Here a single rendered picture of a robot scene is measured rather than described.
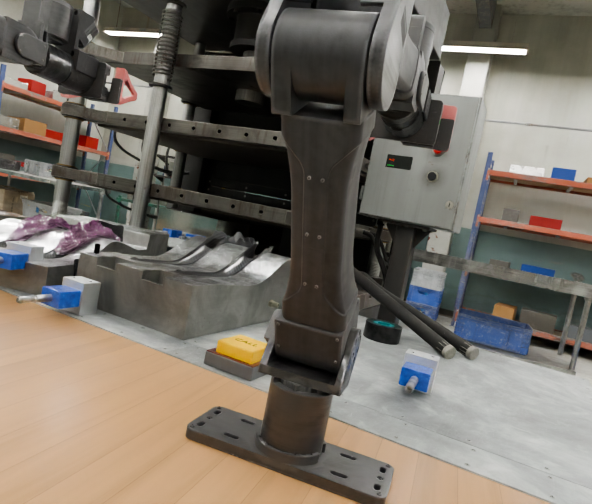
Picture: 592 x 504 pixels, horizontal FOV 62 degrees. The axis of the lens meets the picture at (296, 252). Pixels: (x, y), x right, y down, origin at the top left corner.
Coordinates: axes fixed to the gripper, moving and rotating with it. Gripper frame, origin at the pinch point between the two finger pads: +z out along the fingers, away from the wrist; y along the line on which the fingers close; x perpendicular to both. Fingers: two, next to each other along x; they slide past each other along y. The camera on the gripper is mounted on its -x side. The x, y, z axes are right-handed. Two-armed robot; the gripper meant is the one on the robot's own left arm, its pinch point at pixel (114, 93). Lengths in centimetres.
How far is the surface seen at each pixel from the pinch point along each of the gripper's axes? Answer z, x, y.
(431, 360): -5, 35, -71
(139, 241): 22.7, 31.1, 3.9
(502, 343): 360, 85, -123
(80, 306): -17.8, 38.7, -15.9
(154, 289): -13.6, 33.7, -26.3
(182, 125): 76, -8, 32
